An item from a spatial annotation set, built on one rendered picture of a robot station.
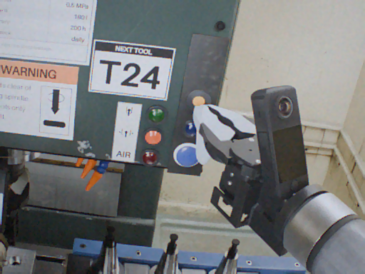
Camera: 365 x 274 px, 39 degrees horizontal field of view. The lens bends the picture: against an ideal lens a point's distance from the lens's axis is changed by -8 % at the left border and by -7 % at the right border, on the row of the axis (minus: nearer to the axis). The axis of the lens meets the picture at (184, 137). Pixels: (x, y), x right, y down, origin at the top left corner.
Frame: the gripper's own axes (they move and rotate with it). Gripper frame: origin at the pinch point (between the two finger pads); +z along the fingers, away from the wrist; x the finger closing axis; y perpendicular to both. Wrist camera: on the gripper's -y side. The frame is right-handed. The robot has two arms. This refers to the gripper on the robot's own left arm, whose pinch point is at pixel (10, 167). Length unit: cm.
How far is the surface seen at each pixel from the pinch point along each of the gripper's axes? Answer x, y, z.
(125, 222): 26, 48, 44
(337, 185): 101, 44, 69
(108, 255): 20.6, 6.9, -13.0
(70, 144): 13.9, -21.3, -21.5
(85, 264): 16.4, 12.9, -10.3
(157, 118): 24.8, -27.2, -22.2
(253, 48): 60, 2, 81
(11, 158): 2.2, -8.4, -8.6
